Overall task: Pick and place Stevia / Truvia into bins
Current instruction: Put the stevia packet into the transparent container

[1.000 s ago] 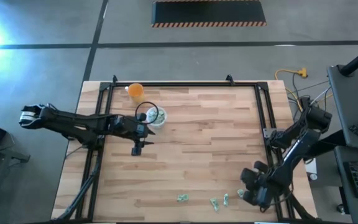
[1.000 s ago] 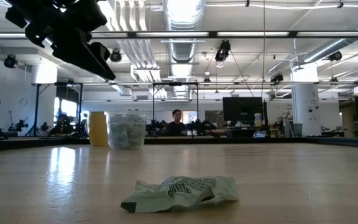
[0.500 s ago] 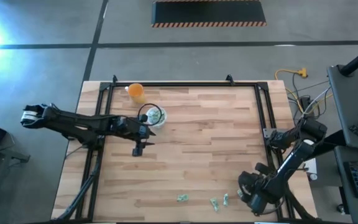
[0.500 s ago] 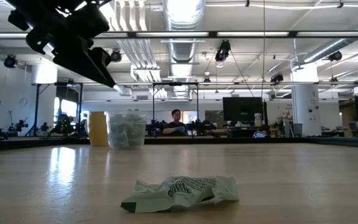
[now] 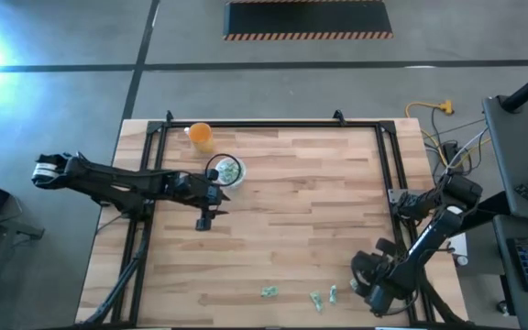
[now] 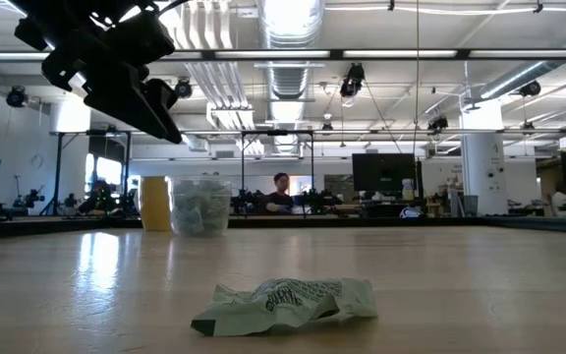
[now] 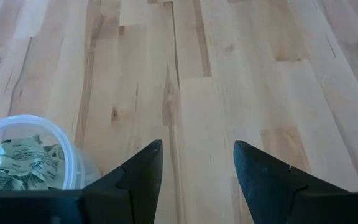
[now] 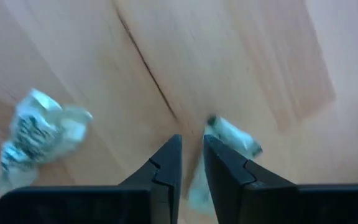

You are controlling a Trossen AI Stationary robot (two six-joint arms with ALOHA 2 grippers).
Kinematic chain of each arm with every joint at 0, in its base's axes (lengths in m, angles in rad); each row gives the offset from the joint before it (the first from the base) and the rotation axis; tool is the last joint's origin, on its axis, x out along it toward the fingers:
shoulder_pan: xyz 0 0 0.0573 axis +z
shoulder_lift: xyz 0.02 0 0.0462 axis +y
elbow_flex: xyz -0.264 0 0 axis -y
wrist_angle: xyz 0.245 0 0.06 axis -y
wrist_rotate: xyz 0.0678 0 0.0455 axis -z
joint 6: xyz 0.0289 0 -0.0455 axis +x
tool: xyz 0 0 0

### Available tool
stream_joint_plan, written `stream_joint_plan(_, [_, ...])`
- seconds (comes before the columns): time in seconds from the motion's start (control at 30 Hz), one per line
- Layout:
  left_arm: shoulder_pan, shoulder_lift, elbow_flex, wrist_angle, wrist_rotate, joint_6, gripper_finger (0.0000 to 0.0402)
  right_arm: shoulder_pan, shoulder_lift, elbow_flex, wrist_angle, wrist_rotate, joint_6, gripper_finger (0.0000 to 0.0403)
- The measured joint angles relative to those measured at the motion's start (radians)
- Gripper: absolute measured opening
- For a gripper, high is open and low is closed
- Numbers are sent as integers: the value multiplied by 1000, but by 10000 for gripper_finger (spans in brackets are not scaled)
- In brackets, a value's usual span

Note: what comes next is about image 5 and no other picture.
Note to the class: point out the clear plastic container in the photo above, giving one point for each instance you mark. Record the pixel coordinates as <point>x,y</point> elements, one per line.
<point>232,184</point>

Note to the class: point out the grey metal mounting plate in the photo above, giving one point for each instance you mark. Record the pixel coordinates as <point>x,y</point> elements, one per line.
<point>392,194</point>

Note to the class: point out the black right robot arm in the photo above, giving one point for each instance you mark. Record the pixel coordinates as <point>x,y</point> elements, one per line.
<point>429,234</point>

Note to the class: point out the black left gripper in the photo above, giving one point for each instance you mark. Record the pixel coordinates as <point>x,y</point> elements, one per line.
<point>200,192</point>

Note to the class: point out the black table frame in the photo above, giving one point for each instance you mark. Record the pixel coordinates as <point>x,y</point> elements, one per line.
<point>268,124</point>

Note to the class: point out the small white round object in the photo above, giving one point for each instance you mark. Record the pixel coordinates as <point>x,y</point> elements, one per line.
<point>462,260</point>

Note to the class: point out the black caster wheel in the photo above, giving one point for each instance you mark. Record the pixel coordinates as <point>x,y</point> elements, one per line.
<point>503,308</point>

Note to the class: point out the black device stand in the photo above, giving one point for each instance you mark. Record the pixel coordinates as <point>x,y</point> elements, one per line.
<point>16,227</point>

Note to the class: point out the black desk leg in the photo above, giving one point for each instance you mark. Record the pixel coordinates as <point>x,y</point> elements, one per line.
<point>488,211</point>

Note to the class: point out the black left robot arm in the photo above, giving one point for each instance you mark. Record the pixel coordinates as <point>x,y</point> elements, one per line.
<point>108,181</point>

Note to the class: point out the white box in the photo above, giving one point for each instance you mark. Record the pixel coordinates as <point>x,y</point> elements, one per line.
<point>460,245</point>

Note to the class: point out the small black controller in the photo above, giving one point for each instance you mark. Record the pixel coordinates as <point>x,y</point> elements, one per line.
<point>525,192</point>

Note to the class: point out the yellow plastic cup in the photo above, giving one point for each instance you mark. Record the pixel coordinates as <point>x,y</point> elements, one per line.
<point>200,135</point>

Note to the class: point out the black orange-striped floor mat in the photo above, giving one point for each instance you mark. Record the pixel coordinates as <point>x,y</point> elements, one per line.
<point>307,18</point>

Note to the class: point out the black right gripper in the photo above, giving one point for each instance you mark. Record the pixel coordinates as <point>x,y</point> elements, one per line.
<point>369,275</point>

